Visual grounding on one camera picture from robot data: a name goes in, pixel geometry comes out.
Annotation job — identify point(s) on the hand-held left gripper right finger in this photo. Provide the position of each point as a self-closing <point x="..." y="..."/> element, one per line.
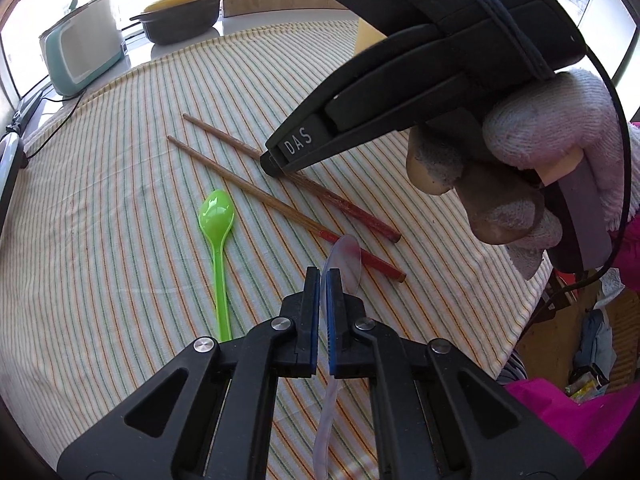
<point x="332" y="320"/>

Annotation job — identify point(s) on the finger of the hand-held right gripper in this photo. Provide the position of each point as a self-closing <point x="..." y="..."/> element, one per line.
<point x="350" y="110"/>

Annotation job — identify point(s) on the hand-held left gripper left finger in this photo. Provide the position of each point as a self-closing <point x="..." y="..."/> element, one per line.
<point x="314" y="320"/>

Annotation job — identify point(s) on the clear plastic spoon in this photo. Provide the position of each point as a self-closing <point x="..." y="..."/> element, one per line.
<point x="345" y="260"/>

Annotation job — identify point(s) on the red-ended brown wooden chopstick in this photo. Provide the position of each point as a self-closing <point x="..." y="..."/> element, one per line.
<point x="240" y="182"/>
<point x="350" y="210"/>

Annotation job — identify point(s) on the green plastic spoon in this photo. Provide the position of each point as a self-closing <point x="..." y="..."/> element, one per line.
<point x="216" y="215"/>

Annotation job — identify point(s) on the person's right hand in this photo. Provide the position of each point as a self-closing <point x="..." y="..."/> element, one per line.
<point x="540" y="120"/>

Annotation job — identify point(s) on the black cooking pot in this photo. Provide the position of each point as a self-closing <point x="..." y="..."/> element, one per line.
<point x="180" y="25"/>

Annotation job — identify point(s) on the striped table cloth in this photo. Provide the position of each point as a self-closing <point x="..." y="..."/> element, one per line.
<point x="125" y="185"/>

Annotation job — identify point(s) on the pink clothing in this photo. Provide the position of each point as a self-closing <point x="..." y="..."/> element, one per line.
<point x="575" y="410"/>

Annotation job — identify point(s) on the blue cloth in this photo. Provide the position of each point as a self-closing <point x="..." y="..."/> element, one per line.
<point x="595" y="340"/>

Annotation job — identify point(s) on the teal and white toaster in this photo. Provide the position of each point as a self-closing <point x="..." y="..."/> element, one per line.
<point x="80" y="50"/>

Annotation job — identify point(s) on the black power strip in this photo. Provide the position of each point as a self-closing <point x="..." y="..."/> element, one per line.
<point x="25" y="110"/>

